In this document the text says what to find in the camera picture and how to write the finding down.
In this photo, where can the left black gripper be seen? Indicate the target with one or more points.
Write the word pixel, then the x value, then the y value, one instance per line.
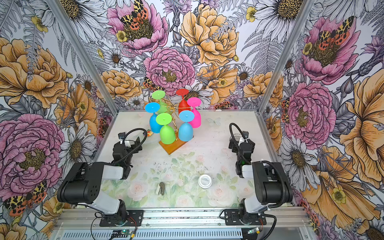
pixel 132 143

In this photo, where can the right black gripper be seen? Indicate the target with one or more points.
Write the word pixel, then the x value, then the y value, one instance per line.
pixel 237 145

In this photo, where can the light blue wine glass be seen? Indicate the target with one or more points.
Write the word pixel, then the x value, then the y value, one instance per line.
pixel 186 131

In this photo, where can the magenta wine glass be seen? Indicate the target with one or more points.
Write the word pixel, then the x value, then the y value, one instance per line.
pixel 195 102

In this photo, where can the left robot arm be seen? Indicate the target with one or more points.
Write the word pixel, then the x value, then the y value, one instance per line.
pixel 82 184

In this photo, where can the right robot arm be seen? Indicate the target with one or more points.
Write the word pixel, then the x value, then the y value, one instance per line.
pixel 271 185

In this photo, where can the orange wooden rack base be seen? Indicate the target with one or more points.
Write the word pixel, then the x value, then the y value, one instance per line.
pixel 171 148

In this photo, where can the front green wine glass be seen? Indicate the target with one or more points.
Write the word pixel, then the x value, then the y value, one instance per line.
pixel 167 133

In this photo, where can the green wine glass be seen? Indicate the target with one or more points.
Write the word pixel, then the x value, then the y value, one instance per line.
pixel 158 96
pixel 167 133

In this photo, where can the cyan wine glass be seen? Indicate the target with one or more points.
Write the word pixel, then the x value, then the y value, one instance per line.
pixel 153 108

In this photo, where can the back green wine glass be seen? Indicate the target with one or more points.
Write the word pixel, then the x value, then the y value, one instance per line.
pixel 158 96

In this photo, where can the red wine glass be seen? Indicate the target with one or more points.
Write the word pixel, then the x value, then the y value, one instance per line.
pixel 183 105

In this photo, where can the white mesh sink strainer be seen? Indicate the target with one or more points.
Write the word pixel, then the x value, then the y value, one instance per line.
pixel 238 138

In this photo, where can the clear dish with candies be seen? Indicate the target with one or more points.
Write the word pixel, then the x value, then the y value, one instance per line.
pixel 149 133

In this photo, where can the white round jar lid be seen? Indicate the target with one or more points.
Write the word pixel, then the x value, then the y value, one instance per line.
pixel 205 181

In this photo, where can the small grey key fob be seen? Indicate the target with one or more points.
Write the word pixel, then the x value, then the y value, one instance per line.
pixel 160 189

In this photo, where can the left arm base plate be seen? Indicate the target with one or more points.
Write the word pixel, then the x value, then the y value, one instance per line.
pixel 132 218

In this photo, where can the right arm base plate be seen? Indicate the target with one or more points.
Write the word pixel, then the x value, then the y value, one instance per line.
pixel 236 217

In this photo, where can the gold wire glass rack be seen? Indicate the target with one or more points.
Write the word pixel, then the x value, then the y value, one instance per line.
pixel 173 123

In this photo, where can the aluminium front rail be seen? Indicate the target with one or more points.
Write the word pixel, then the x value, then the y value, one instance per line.
pixel 287 223

